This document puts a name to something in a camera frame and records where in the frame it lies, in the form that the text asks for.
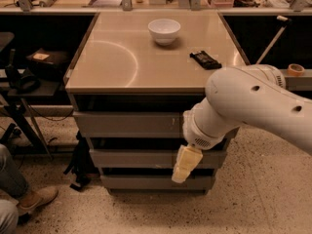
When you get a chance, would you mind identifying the black snack bar packet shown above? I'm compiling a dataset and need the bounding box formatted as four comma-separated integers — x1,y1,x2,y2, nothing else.
189,51,222,70

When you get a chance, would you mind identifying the grey middle drawer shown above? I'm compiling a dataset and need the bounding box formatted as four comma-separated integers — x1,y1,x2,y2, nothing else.
90,149,226,169

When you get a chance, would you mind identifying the grey drawer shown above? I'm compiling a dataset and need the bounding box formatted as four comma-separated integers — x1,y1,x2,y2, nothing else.
100,175,215,190
90,149,226,169
73,111,183,138

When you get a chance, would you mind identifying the white ceramic bowl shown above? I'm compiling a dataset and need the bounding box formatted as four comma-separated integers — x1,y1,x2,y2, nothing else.
148,19,180,46

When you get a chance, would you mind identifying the black strap bag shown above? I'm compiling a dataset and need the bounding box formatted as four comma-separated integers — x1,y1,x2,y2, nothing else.
63,133,99,191

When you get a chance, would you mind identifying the black box with label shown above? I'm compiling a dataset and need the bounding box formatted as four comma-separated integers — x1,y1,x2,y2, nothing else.
26,49,70,81

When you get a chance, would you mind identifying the masking tape roll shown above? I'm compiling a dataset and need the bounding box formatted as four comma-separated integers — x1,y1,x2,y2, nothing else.
287,63,305,77

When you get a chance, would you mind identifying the blue jeans leg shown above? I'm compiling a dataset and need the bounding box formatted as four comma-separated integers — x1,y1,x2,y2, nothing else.
0,145,30,200

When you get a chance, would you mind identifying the black headset on stand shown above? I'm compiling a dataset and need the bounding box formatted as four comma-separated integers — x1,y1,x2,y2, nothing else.
5,49,40,94

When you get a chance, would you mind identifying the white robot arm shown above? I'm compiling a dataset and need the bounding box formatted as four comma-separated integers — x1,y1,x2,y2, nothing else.
172,64,312,183

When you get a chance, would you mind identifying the grey bottom drawer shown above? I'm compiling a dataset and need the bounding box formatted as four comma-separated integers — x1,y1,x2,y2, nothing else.
100,175,215,190

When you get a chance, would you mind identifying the grey drawer cabinet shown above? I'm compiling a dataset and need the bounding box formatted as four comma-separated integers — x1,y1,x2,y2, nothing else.
65,10,245,194

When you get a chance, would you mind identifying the grey top drawer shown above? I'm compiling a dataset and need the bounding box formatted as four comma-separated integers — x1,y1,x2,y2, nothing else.
73,111,183,138

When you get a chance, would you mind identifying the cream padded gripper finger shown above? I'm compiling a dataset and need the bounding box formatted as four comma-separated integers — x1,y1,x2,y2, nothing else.
172,145,203,183

